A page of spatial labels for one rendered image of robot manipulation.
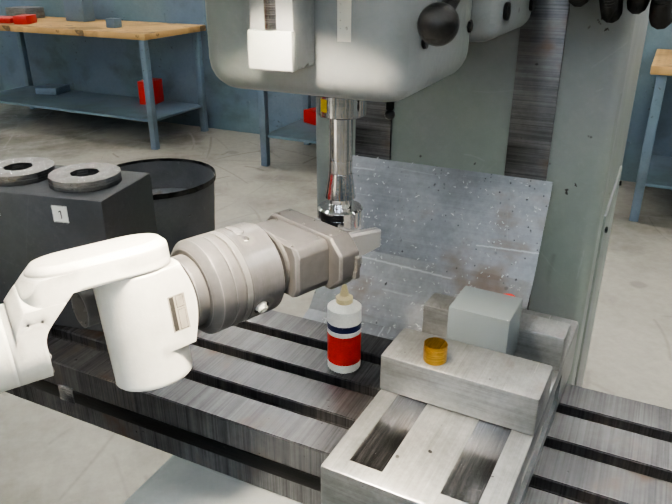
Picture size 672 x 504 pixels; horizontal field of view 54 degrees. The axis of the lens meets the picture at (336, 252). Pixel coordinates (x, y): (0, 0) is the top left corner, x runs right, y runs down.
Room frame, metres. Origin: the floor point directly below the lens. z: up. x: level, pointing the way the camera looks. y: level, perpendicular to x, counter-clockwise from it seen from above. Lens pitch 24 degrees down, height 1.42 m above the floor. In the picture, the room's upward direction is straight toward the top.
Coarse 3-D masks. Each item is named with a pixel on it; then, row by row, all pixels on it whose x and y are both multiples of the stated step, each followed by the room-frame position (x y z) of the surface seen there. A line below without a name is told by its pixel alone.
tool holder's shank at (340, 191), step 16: (336, 128) 0.64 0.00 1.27; (352, 128) 0.64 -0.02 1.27; (336, 144) 0.64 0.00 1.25; (352, 144) 0.64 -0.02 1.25; (336, 160) 0.64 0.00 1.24; (352, 160) 0.64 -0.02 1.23; (336, 176) 0.64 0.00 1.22; (352, 176) 0.64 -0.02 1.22; (336, 192) 0.63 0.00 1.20; (352, 192) 0.64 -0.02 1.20; (336, 208) 0.64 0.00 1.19
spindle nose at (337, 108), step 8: (320, 104) 0.63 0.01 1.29; (328, 104) 0.63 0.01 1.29; (336, 104) 0.62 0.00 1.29; (344, 104) 0.62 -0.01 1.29; (352, 104) 0.62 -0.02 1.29; (360, 104) 0.63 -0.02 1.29; (320, 112) 0.63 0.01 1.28; (328, 112) 0.63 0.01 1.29; (336, 112) 0.62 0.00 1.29; (344, 112) 0.62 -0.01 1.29; (352, 112) 0.62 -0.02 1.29; (360, 112) 0.63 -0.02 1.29
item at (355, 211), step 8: (328, 200) 0.66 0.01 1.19; (352, 200) 0.66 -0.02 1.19; (320, 208) 0.64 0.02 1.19; (328, 208) 0.64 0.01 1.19; (352, 208) 0.64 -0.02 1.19; (360, 208) 0.64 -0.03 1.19; (320, 216) 0.63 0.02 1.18; (328, 216) 0.63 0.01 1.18; (336, 216) 0.62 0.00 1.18; (344, 216) 0.62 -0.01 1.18; (352, 216) 0.63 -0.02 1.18; (360, 216) 0.64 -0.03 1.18
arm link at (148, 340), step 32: (192, 256) 0.52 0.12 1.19; (224, 256) 0.52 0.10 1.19; (96, 288) 0.47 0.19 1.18; (128, 288) 0.46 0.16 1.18; (160, 288) 0.47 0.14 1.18; (192, 288) 0.49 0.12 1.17; (224, 288) 0.50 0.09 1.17; (96, 320) 0.50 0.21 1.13; (128, 320) 0.46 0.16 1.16; (160, 320) 0.47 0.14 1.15; (192, 320) 0.48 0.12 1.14; (224, 320) 0.50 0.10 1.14; (128, 352) 0.45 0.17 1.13; (160, 352) 0.46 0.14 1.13; (128, 384) 0.45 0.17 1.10; (160, 384) 0.45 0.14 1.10
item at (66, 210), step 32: (32, 160) 0.88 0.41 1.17; (0, 192) 0.79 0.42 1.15; (32, 192) 0.78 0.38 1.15; (64, 192) 0.78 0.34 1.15; (96, 192) 0.78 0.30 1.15; (128, 192) 0.81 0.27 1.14; (0, 224) 0.79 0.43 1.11; (32, 224) 0.78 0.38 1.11; (64, 224) 0.76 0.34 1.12; (96, 224) 0.75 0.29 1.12; (128, 224) 0.80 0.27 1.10; (0, 256) 0.79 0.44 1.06; (32, 256) 0.78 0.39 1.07; (0, 288) 0.79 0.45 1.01; (64, 320) 0.77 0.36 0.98
